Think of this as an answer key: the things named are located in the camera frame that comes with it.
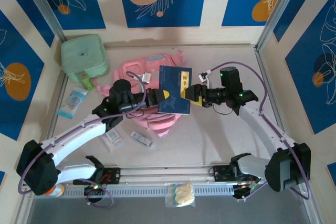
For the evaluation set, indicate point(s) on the dark blue paperback book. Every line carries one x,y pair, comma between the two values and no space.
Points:
173,85

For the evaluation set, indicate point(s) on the pink school backpack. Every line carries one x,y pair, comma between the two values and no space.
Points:
134,69

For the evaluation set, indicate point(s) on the small tube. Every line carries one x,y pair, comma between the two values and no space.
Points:
143,139

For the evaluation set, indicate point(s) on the white blue wipes packet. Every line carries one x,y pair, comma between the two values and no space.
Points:
115,141

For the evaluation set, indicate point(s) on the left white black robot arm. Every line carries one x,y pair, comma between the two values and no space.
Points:
78,134

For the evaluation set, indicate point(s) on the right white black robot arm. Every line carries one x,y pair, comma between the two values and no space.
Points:
257,121

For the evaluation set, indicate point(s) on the small green bottle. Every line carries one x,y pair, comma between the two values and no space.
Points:
87,82

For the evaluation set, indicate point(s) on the light blue tissue packet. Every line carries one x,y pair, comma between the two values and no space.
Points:
73,102

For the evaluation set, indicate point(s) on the mint green fabric pouch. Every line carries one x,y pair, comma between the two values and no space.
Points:
82,54

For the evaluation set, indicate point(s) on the orange capped bottle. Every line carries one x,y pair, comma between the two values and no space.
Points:
59,190

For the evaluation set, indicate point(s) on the grey metal panel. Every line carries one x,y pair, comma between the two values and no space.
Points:
157,213

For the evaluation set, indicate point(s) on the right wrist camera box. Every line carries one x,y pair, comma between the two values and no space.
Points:
204,76

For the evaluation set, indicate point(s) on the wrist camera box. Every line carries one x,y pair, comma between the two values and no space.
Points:
146,77
204,76

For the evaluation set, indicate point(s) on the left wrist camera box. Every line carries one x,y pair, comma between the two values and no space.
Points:
146,77

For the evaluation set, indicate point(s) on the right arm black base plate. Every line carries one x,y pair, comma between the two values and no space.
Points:
221,172

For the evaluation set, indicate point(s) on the aluminium mounting rail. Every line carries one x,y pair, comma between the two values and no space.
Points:
168,175

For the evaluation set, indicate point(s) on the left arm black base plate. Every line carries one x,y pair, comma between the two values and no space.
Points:
113,175

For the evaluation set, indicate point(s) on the aluminium corner post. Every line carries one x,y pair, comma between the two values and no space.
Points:
44,6
281,6

